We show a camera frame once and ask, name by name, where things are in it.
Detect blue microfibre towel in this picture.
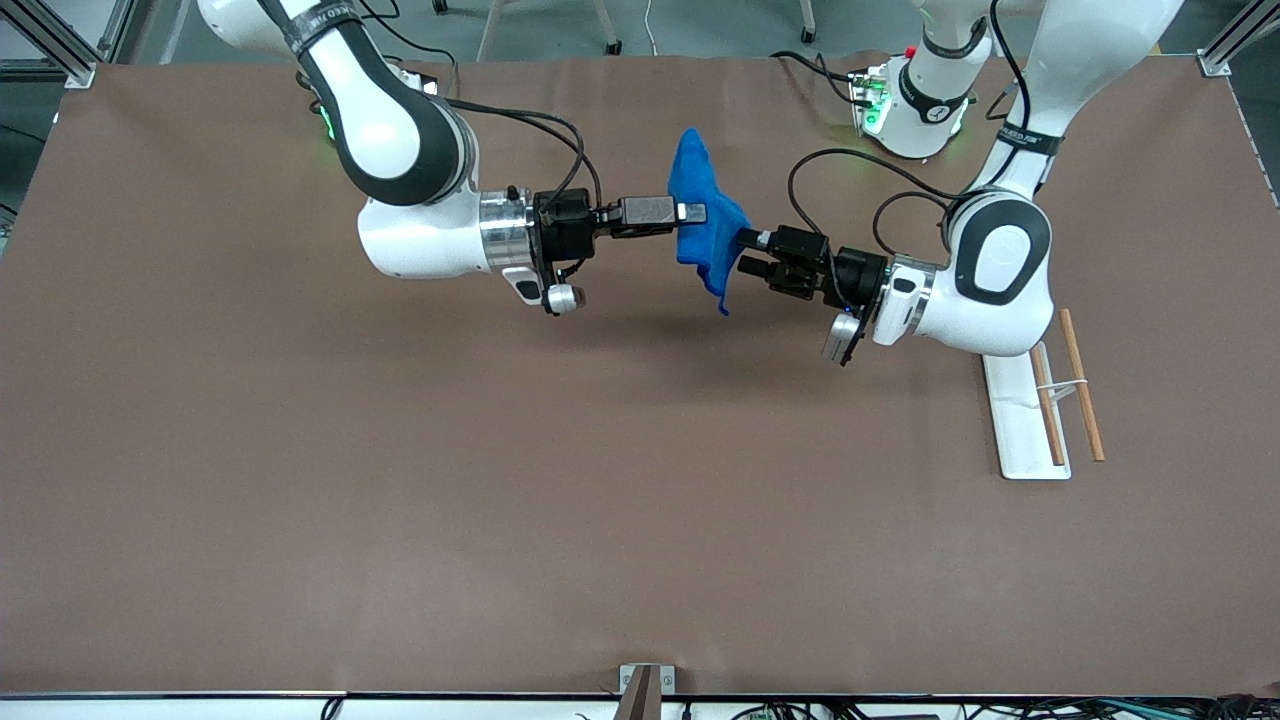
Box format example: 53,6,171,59
668,127,751,317

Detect aluminium frame post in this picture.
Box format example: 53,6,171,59
0,0,98,89
1197,0,1280,78

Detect black arm base cable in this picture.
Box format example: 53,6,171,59
770,50,871,106

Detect tangled cable bundle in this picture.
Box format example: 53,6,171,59
730,695,1280,720

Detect pale furniture legs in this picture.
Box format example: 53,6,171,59
475,0,623,61

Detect white rack with wooden bars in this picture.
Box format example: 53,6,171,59
982,308,1106,481

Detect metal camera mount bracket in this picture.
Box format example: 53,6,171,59
618,664,676,720

